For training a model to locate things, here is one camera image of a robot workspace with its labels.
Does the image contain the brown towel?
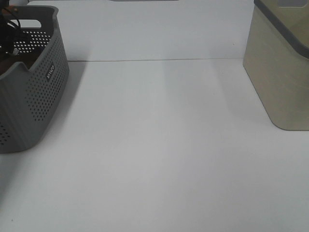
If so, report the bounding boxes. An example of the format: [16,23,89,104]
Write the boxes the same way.
[0,6,28,74]

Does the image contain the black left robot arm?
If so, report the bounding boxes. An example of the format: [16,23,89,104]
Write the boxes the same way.
[0,0,10,52]

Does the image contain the grey perforated plastic basket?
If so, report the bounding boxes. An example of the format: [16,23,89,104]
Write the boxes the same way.
[0,6,70,153]

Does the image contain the beige plastic storage bin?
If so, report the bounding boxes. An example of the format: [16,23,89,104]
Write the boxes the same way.
[243,0,309,131]

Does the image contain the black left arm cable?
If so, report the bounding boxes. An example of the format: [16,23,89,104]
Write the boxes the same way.
[0,7,22,56]

